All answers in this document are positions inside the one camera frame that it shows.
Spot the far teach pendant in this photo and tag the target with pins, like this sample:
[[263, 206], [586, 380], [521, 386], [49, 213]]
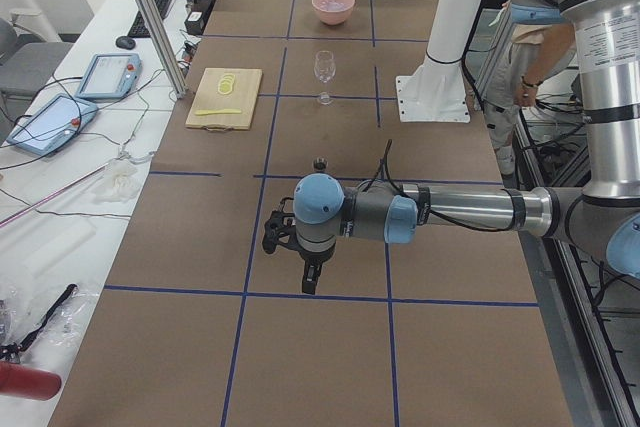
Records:
[[109, 77]]

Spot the grey office chair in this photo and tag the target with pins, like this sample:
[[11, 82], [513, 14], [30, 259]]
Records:
[[26, 69]]

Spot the black computer mouse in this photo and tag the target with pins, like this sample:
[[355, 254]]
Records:
[[125, 42]]

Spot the yellow plastic knife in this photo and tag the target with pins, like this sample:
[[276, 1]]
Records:
[[224, 111]]

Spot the person standing behind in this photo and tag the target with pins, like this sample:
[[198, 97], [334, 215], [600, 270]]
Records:
[[536, 53]]

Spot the ice cubes pile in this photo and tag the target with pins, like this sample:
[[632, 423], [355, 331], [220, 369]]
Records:
[[332, 5]]

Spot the teach pendant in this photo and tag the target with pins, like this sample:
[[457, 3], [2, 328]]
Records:
[[109, 77], [53, 126]]

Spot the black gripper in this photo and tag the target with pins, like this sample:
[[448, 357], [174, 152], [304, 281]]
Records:
[[313, 257]]

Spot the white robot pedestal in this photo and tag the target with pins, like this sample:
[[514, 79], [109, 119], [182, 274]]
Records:
[[435, 92]]

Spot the steel double jigger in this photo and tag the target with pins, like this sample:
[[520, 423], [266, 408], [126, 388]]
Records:
[[319, 164]]

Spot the pink bowl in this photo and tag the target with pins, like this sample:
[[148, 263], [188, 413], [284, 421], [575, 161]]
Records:
[[333, 12]]

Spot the bamboo cutting board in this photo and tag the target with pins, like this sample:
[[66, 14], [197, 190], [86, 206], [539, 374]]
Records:
[[244, 96]]

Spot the black power adapter box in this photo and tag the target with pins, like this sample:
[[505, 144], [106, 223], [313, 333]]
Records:
[[194, 23]]

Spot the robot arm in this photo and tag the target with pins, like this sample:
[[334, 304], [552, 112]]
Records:
[[601, 218]]

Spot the red fire extinguisher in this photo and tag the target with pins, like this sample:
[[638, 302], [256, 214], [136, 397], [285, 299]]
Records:
[[29, 383]]

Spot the near teach pendant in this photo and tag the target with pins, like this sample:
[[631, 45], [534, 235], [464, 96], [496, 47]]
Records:
[[53, 126]]

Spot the white crumpled cloth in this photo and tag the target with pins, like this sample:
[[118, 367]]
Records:
[[117, 183]]

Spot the aluminium frame post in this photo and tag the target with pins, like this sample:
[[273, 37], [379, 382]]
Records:
[[161, 43]]

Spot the clear wine glass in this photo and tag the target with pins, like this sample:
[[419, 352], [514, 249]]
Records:
[[324, 70]]

